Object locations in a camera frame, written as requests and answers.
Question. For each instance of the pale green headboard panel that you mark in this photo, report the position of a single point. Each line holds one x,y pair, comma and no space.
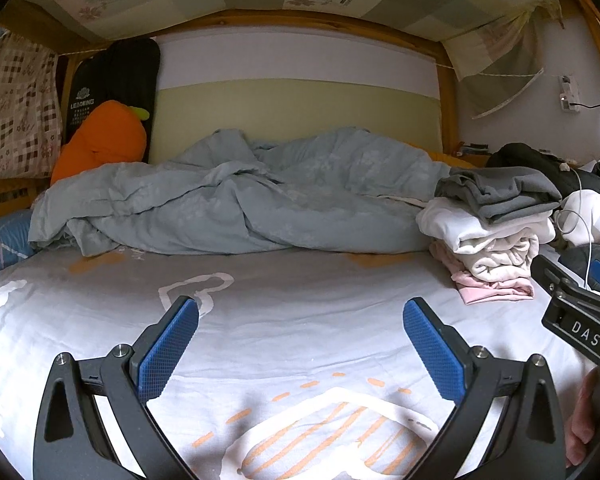
280,110

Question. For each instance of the white curved strip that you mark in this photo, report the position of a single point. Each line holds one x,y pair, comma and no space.
510,97

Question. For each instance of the orange carrot plush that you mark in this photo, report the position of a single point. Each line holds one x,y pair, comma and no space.
100,140

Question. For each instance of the wooden bed frame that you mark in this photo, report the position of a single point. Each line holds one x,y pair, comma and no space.
330,25

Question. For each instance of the checked brown curtain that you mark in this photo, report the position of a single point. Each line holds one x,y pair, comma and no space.
15,110

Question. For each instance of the white wall charger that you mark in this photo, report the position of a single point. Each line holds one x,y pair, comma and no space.
567,92

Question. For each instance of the cream folded garment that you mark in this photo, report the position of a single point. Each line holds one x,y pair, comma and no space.
495,262

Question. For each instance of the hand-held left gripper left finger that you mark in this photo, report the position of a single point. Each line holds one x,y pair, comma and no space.
170,345

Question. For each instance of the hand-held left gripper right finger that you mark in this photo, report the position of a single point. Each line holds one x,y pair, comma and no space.
432,350

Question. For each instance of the black jacket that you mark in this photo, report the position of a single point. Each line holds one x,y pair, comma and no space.
525,157

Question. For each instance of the grey printed t-shirt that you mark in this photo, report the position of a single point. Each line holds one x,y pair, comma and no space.
505,195

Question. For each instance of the printed grey bedsheet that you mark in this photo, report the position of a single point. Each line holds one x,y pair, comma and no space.
305,310

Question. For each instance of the person's right hand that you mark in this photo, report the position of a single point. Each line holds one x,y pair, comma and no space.
586,420

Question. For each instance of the dark grey cloth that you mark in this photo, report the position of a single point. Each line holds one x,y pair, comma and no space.
577,260

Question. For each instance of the blue pillow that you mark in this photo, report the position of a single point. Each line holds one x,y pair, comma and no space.
5,245

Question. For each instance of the grey-blue duvet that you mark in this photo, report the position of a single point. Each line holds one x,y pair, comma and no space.
230,200

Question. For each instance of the black Leadking bag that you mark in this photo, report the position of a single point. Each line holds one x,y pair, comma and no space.
125,75

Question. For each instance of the white and pink garment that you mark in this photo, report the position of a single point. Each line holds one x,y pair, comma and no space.
595,210

